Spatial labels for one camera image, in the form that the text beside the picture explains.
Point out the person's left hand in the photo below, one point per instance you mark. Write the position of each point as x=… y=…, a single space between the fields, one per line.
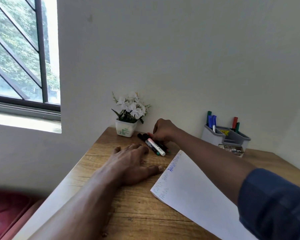
x=130 y=167

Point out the person's right hand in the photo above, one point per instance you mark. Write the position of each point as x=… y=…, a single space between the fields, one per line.
x=166 y=131

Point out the thin red-capped marker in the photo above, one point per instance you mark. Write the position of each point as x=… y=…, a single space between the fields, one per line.
x=150 y=134
x=235 y=121

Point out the thick white marker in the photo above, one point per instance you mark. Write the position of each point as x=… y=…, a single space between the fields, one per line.
x=157 y=147

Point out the black pen teal end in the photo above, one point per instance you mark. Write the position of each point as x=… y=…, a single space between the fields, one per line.
x=143 y=139

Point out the thin green-capped marker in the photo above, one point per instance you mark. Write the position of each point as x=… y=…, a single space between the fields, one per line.
x=237 y=126
x=209 y=113

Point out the thick blue marker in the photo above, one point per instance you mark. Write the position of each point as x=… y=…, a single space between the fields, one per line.
x=213 y=122

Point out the white paper sheet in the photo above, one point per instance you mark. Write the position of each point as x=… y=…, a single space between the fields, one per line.
x=190 y=192

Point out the person's right forearm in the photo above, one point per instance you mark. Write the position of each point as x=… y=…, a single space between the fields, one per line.
x=215 y=164

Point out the person's left forearm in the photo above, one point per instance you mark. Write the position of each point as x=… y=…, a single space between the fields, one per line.
x=77 y=209

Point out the potted white artificial flowers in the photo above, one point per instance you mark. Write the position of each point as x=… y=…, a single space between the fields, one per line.
x=125 y=129

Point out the gray desk organizer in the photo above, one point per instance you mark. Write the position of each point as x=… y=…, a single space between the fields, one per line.
x=211 y=137

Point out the red quilted mattress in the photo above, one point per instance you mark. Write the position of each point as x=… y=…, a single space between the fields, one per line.
x=5 y=212

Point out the blue right shirt sleeve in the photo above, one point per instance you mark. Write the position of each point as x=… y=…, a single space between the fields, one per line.
x=277 y=204

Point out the barred window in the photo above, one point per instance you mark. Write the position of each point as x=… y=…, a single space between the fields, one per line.
x=15 y=47

